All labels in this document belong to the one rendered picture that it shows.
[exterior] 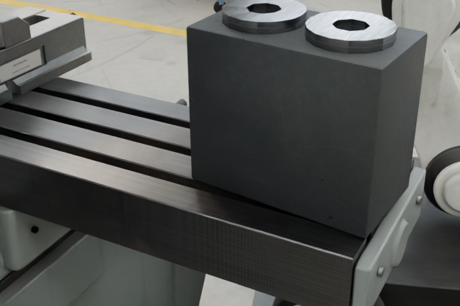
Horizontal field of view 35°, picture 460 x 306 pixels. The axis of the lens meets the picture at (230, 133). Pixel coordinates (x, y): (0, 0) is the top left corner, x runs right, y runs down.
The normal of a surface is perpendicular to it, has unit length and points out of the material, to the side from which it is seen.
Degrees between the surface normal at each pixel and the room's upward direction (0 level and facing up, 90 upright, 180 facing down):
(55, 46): 90
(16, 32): 90
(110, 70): 0
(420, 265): 0
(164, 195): 0
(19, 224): 90
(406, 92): 90
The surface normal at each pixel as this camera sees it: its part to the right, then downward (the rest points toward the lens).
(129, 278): 0.89, 0.21
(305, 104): -0.55, 0.39
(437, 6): -0.15, 0.46
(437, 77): -0.15, 0.79
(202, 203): 0.00, -0.89
